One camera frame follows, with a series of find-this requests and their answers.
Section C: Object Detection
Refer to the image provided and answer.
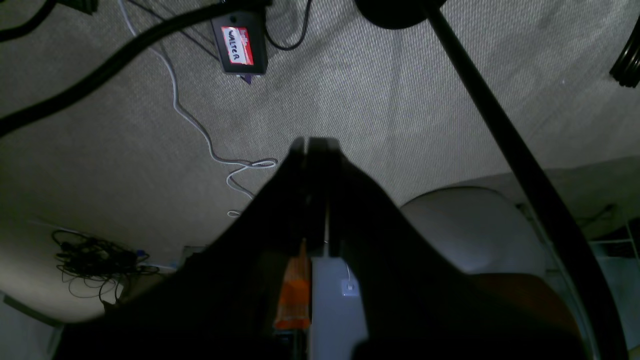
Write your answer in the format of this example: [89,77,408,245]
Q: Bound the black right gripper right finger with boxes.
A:
[306,137,586,360]

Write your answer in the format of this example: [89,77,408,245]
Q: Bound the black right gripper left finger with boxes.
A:
[55,137,305,360]

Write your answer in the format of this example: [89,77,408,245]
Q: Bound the grey office chair seat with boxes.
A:
[400,186,546,278]

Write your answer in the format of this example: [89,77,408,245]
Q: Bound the black table leg pole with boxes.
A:
[419,0,628,360]

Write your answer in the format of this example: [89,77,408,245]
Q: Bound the black labelled power adapter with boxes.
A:
[210,10,268,76]

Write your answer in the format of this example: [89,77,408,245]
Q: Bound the white floor cable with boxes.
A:
[118,0,279,219]

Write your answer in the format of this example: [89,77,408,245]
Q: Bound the tangled black cable bundle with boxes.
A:
[51,230,161,306]

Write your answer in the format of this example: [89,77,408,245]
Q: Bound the thick black hose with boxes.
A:
[0,0,273,138]

